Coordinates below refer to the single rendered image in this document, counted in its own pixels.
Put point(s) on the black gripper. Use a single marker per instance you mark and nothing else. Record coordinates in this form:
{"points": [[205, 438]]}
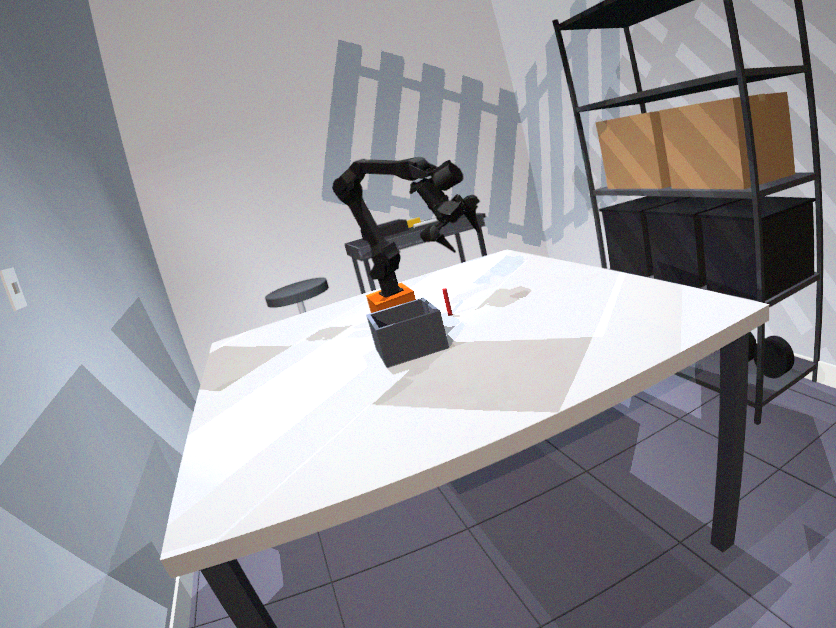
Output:
{"points": [[432, 233]]}

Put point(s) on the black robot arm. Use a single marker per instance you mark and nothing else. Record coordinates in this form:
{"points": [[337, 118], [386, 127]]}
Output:
{"points": [[385, 255]]}

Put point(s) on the red peg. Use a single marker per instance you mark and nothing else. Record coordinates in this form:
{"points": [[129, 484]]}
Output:
{"points": [[447, 301]]}

